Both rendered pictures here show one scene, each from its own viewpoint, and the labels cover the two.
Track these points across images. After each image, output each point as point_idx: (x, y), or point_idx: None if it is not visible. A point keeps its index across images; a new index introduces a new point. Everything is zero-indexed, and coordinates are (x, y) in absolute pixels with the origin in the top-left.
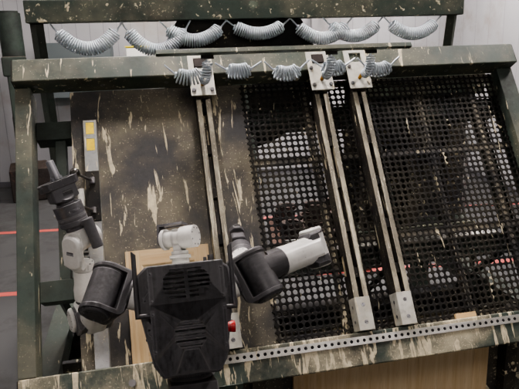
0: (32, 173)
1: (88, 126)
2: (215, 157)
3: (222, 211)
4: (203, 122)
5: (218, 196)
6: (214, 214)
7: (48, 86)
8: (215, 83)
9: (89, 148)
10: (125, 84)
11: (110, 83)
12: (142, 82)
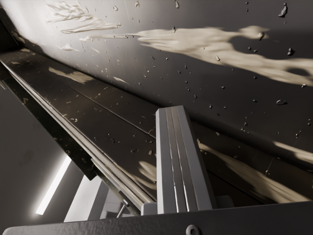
0: (133, 213)
1: (96, 166)
2: (23, 83)
3: (88, 144)
4: (17, 79)
5: (65, 125)
6: (107, 169)
7: (87, 165)
8: (1, 32)
9: (108, 178)
10: (61, 126)
11: (65, 136)
12: (49, 116)
